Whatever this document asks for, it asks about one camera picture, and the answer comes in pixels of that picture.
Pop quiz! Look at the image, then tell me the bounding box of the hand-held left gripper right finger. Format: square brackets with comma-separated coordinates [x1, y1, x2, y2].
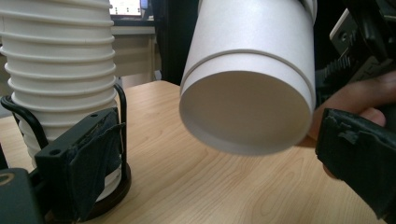
[315, 107, 396, 223]

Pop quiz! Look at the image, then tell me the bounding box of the black wire cup holder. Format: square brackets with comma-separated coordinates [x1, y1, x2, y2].
[0, 83, 133, 223]

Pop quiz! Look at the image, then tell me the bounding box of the tall stack of white cups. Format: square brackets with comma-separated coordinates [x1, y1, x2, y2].
[0, 0, 117, 202]

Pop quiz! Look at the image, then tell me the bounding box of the lit computer monitor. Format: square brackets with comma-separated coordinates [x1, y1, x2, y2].
[108, 0, 149, 18]

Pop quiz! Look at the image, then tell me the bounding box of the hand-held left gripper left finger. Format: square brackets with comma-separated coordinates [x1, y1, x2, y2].
[34, 106, 124, 223]

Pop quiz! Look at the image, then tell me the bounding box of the white paper cup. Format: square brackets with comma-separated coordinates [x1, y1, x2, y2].
[178, 49, 317, 157]
[181, 0, 316, 82]

